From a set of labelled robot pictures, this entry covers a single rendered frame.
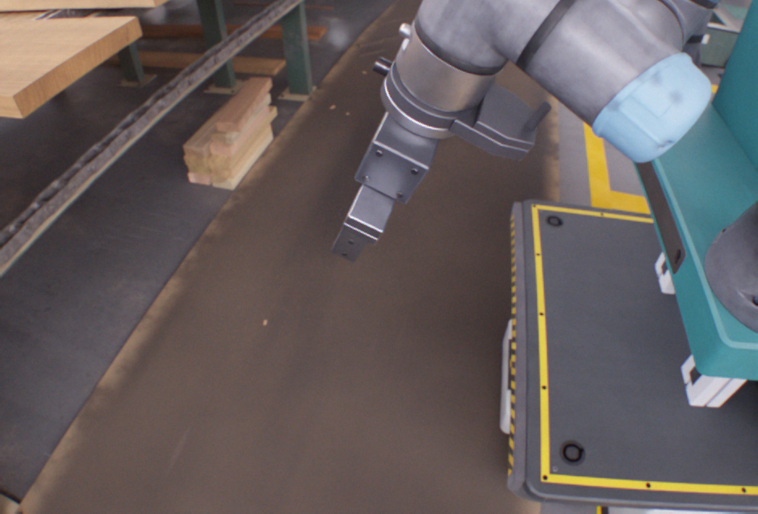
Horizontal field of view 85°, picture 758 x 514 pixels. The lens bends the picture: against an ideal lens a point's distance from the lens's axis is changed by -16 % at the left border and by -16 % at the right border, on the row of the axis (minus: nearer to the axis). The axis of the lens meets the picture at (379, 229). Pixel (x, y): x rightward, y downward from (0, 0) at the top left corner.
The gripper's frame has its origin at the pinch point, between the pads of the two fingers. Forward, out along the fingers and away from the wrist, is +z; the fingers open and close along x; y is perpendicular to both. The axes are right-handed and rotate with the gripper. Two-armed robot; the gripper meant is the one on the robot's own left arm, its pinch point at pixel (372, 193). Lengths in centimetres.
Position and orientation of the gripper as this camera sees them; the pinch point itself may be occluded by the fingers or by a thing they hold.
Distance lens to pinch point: 50.8
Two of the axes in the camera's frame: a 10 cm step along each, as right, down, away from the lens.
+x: -3.0, 7.5, -5.9
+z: -3.3, 5.0, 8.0
